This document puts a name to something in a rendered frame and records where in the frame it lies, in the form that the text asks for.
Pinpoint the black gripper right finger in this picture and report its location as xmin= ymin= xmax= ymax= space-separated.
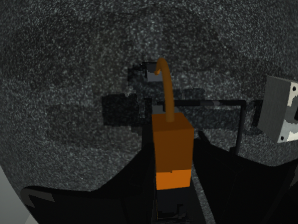
xmin=193 ymin=139 xmax=298 ymax=224

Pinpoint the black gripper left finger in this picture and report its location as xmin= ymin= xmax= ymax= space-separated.
xmin=20 ymin=141 xmax=156 ymax=224

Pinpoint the black post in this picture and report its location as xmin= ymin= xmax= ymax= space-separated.
xmin=141 ymin=125 xmax=206 ymax=224

